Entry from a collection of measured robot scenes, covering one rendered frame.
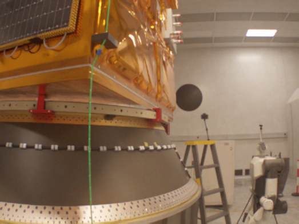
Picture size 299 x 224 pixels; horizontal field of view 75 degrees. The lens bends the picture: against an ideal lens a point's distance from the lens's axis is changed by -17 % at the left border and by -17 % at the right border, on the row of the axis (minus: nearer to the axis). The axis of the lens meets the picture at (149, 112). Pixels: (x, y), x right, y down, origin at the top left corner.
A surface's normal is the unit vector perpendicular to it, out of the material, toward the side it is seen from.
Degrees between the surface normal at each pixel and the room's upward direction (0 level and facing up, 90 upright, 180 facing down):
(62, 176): 62
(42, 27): 90
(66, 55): 96
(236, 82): 90
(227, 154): 90
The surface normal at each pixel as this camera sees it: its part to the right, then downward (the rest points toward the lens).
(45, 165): 0.24, -0.57
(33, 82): -0.25, -0.12
